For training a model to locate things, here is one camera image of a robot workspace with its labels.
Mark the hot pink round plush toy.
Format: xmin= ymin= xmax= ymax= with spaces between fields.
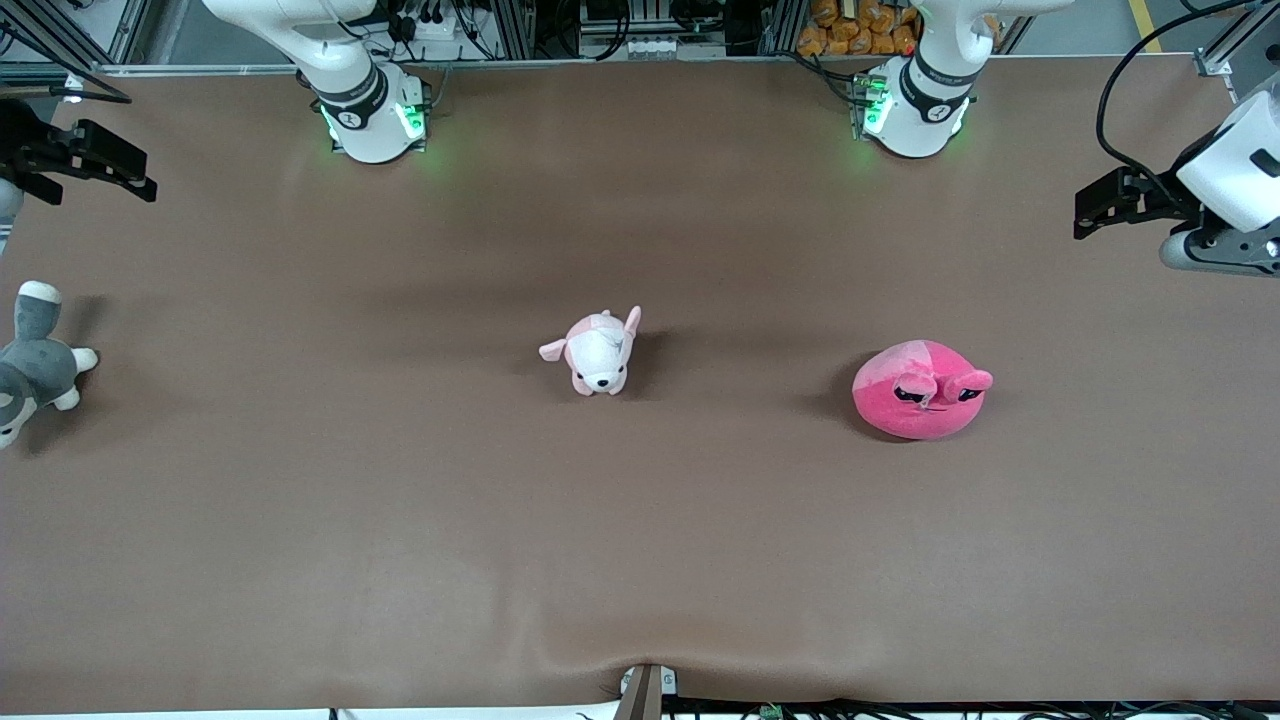
xmin=852 ymin=340 xmax=994 ymax=441

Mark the orange plush toy pile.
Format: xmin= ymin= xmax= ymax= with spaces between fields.
xmin=797 ymin=0 xmax=919 ymax=58

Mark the grey white plush husky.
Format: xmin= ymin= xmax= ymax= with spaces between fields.
xmin=0 ymin=281 xmax=99 ymax=449

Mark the white power strip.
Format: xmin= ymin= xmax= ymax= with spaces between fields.
xmin=400 ymin=10 xmax=473 ymax=43

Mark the pale pink white plush dog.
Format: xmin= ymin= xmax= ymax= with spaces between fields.
xmin=539 ymin=306 xmax=643 ymax=397

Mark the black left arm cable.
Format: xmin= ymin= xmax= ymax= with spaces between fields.
xmin=1096 ymin=0 xmax=1256 ymax=206

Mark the metal table edge bracket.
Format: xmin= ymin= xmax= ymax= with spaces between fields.
xmin=620 ymin=664 xmax=677 ymax=720

